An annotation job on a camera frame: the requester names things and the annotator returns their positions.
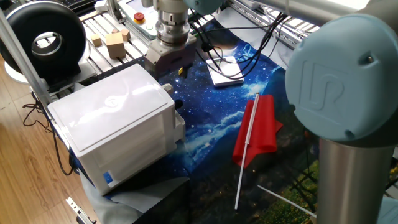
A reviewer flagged white teach pendant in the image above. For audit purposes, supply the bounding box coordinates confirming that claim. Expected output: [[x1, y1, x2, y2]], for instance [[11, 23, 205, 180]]
[[118, 0, 158, 40]]

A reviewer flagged aluminium frame profile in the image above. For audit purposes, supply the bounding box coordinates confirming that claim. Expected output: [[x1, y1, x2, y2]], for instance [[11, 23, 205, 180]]
[[0, 8, 63, 122]]

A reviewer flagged grey Schunk gripper body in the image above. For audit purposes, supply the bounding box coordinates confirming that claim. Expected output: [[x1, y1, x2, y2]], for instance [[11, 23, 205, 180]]
[[144, 34, 198, 78]]

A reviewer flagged silver metal rail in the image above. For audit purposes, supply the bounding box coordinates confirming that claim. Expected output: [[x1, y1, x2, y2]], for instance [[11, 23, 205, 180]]
[[65, 196, 97, 224]]

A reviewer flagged red flag with white pole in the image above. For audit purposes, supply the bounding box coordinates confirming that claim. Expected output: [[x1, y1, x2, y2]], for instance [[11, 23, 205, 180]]
[[232, 92, 284, 211]]

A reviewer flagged black ring-shaped fan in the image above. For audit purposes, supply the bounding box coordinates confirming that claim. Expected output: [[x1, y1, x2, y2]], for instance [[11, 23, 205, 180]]
[[0, 1, 97, 85]]

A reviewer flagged large wooden cube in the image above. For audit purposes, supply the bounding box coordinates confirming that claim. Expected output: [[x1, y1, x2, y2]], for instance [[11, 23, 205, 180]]
[[104, 32, 127, 59]]

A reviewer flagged black floor cable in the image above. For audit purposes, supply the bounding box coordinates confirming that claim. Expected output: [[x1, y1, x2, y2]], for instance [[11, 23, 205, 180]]
[[22, 102, 78, 177]]

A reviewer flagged starry night printed tablecloth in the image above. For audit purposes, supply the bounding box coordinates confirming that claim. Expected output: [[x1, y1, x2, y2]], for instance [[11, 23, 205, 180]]
[[70, 18, 398, 224]]

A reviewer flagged aluminium upright bracket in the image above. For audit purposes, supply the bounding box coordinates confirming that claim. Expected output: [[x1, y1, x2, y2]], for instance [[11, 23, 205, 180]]
[[107, 0, 126, 24]]

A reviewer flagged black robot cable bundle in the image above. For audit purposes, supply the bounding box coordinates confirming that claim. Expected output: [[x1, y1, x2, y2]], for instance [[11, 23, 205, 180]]
[[188, 12, 289, 80]]

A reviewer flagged white small box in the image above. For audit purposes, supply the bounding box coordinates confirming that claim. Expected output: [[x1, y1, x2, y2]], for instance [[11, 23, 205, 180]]
[[94, 0, 109, 13]]

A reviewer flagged light wooden strip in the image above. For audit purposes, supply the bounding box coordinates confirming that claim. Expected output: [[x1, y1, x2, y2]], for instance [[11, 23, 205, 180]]
[[79, 11, 100, 22]]

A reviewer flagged white thin rod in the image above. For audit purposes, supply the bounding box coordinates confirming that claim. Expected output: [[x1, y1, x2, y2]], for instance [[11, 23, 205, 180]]
[[256, 185, 318, 218]]

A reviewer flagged white plastic drawer cabinet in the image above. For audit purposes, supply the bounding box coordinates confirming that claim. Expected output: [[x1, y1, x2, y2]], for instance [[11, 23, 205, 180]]
[[47, 63, 187, 196]]

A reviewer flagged silver digital scale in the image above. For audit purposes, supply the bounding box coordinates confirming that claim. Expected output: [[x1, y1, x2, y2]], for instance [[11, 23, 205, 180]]
[[205, 55, 245, 88]]

